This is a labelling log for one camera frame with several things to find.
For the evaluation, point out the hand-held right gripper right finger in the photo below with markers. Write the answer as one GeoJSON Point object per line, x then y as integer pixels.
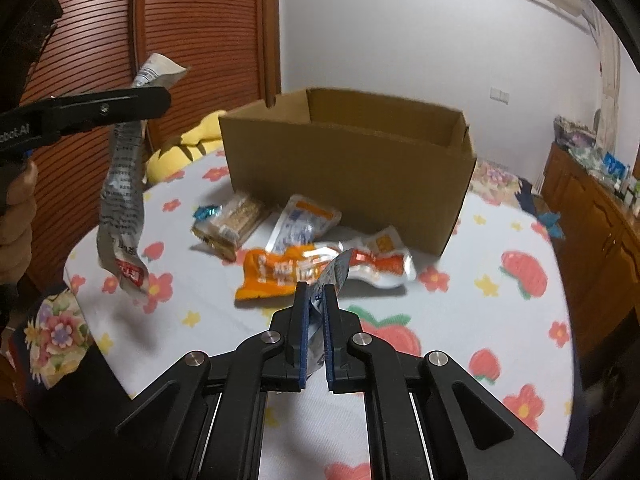
{"type": "Point", "coordinates": [329, 340]}

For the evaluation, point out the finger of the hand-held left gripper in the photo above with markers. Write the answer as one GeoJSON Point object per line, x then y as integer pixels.
{"type": "Point", "coordinates": [125, 105]}

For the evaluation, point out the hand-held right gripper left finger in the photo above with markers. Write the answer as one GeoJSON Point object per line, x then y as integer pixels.
{"type": "Point", "coordinates": [301, 340]}

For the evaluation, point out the silver foil snack packet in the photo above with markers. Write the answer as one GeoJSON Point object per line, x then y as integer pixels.
{"type": "Point", "coordinates": [335, 270]}

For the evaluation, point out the orange snack packet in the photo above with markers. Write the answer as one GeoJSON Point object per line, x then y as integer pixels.
{"type": "Point", "coordinates": [270, 275]}

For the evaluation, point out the long white snack packet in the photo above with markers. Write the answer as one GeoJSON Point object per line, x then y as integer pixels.
{"type": "Point", "coordinates": [122, 185]}

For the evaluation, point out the clear packet with red sausage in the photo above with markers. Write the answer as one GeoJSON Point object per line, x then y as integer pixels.
{"type": "Point", "coordinates": [380, 260]}

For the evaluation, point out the white packet with orange label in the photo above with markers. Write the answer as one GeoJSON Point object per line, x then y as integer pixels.
{"type": "Point", "coordinates": [300, 220]}

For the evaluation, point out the blue candy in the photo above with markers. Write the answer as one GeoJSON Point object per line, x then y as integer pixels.
{"type": "Point", "coordinates": [207, 211]}

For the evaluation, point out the clear biscuit packet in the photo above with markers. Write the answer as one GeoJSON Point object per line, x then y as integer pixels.
{"type": "Point", "coordinates": [235, 220]}

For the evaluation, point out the cardboard box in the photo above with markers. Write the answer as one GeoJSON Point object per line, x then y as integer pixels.
{"type": "Point", "coordinates": [340, 185]}

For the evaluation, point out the person's left hand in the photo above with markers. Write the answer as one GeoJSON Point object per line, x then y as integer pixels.
{"type": "Point", "coordinates": [20, 240]}

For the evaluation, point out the yellow plush toy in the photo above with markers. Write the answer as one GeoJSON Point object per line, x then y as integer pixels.
{"type": "Point", "coordinates": [175, 155]}

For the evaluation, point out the brown slatted wooden wardrobe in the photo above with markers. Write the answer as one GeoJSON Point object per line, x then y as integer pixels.
{"type": "Point", "coordinates": [200, 35]}

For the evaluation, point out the floral bedsheet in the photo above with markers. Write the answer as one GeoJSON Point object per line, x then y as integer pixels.
{"type": "Point", "coordinates": [57, 335]}

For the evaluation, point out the blue plastic bag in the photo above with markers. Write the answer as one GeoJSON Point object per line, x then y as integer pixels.
{"type": "Point", "coordinates": [550, 225]}

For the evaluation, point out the wooden sideboard cabinet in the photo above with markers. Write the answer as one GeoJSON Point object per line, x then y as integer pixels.
{"type": "Point", "coordinates": [585, 220]}

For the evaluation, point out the blue carton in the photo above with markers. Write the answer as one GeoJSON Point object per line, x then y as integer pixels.
{"type": "Point", "coordinates": [614, 164]}

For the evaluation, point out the pale tied curtain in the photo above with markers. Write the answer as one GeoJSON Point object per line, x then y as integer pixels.
{"type": "Point", "coordinates": [607, 70]}

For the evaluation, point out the white wall switch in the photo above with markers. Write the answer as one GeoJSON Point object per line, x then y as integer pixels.
{"type": "Point", "coordinates": [499, 95]}

